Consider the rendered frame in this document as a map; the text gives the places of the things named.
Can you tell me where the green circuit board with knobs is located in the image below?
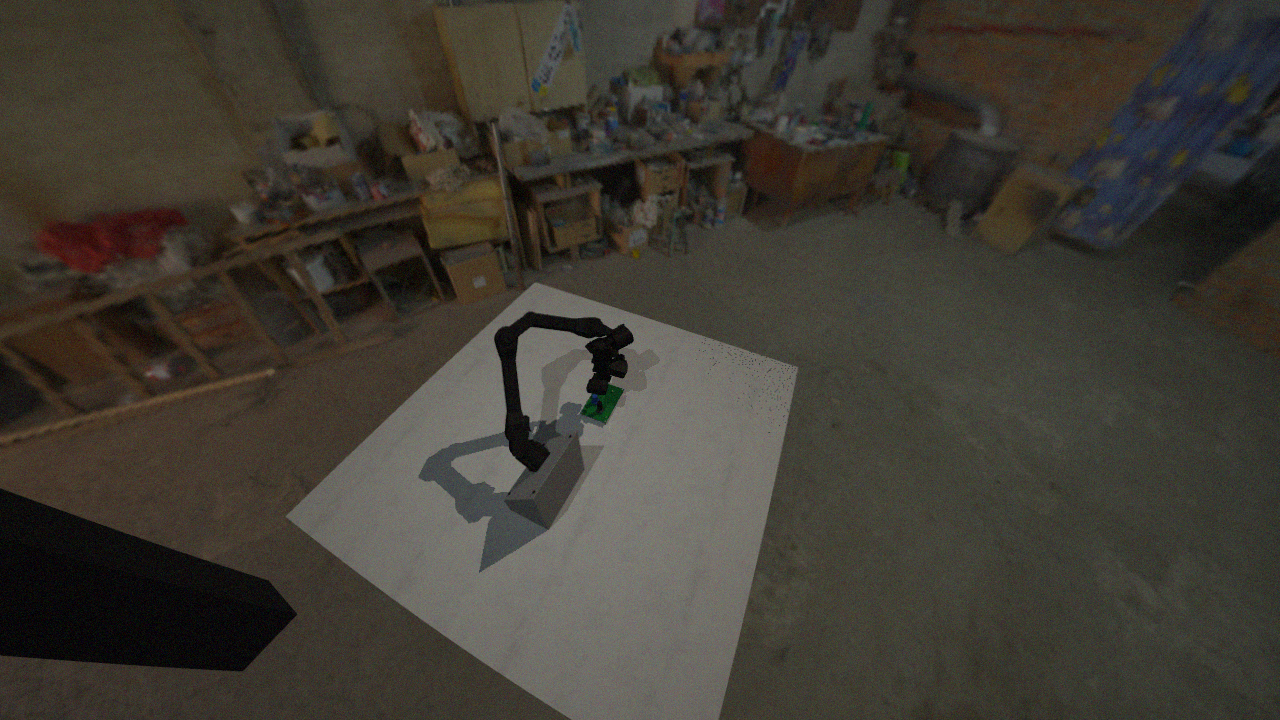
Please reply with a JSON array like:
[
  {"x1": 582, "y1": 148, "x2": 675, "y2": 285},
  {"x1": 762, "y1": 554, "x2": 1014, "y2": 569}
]
[{"x1": 580, "y1": 384, "x2": 625, "y2": 423}]

